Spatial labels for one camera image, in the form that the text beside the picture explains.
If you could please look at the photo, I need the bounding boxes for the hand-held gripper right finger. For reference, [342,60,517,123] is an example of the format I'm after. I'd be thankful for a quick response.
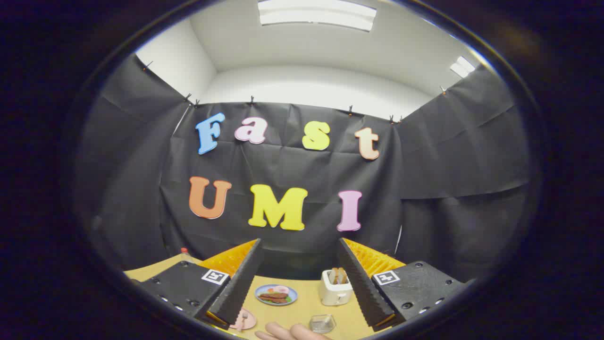
[337,238,472,332]

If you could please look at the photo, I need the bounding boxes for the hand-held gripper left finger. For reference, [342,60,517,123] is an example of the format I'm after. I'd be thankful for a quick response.
[130,238,264,331]

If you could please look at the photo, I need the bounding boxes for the white toaster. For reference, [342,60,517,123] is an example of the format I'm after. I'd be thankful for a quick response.
[319,269,353,306]

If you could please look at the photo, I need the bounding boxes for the pink plate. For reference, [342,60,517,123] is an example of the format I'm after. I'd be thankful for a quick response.
[229,308,257,330]

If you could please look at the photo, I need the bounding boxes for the blue plate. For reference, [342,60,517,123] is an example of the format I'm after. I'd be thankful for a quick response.
[255,284,298,306]

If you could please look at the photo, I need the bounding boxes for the small ceiling light panel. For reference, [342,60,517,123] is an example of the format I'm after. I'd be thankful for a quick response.
[450,56,476,78]

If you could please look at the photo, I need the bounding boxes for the large ceiling light panel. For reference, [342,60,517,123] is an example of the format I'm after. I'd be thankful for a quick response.
[258,0,377,32]

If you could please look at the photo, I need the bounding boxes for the metal wire basket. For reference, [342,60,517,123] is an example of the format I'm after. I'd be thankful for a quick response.
[309,314,336,334]

